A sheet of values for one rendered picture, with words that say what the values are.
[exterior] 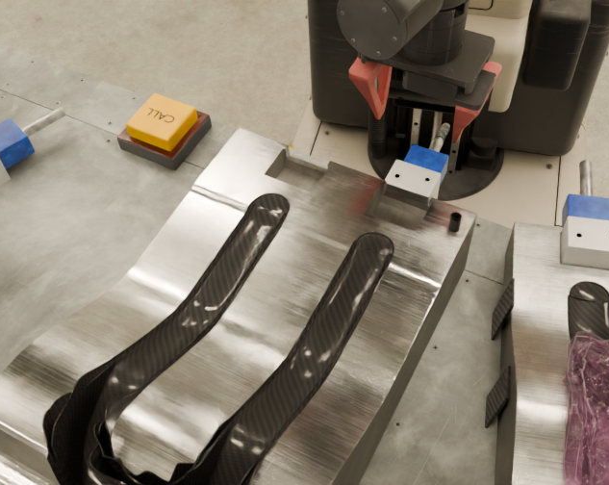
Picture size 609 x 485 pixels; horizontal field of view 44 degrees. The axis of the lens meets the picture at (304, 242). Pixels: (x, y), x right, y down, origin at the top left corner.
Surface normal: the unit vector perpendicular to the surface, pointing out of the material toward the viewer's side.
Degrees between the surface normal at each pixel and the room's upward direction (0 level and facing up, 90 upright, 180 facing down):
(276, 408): 28
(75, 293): 0
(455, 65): 1
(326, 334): 3
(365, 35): 89
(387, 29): 89
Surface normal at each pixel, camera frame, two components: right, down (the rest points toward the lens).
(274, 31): -0.04, -0.59
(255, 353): 0.11, -0.80
